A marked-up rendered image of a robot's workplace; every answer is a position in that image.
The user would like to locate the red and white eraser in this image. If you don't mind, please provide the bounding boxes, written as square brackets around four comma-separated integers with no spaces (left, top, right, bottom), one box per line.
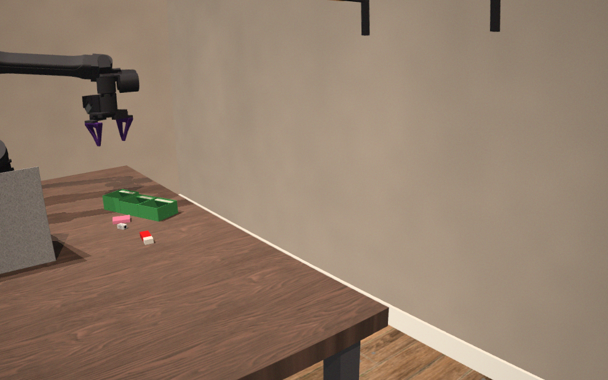
[140,231,154,245]

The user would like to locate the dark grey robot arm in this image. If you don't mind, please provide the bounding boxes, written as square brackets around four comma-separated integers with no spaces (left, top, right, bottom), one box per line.
[0,51,140,173]

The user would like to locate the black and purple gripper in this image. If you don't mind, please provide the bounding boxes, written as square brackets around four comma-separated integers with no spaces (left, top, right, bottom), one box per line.
[85,93,133,146]

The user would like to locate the green three-compartment bin rack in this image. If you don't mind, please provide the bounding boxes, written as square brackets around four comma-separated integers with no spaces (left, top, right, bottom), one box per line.
[103,189,178,221]

